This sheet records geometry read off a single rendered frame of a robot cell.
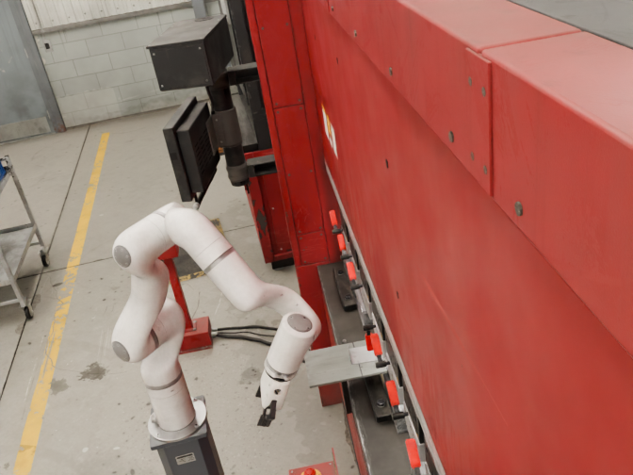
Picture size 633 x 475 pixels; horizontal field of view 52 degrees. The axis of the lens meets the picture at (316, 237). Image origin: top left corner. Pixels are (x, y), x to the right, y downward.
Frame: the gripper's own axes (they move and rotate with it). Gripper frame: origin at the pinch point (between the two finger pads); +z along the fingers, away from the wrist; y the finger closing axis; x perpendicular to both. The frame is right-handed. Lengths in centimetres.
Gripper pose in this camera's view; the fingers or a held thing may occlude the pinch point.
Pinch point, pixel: (262, 408)
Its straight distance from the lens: 174.1
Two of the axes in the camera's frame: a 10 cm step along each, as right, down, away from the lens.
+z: -3.2, 7.8, 5.4
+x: -9.4, -1.8, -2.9
